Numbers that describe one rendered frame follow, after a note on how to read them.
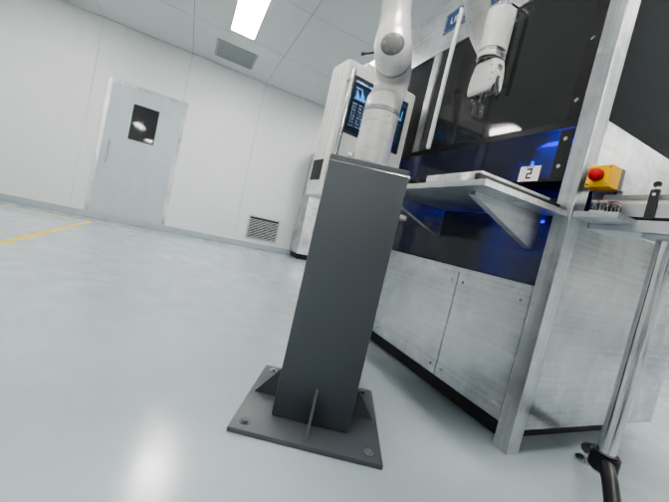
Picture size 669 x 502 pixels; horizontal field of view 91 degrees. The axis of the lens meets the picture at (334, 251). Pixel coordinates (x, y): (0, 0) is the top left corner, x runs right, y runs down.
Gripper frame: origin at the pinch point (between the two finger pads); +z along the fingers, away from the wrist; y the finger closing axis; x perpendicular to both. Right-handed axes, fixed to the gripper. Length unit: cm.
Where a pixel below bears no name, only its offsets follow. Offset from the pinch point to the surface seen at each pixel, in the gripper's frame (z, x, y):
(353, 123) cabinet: -13, 4, 87
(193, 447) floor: 110, 64, 1
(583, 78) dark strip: -25.2, -39.7, -4.1
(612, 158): 0, -54, -12
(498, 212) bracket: 28.7, -17.2, -2.3
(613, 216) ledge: 24, -39, -25
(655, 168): -4, -83, -12
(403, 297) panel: 74, -39, 64
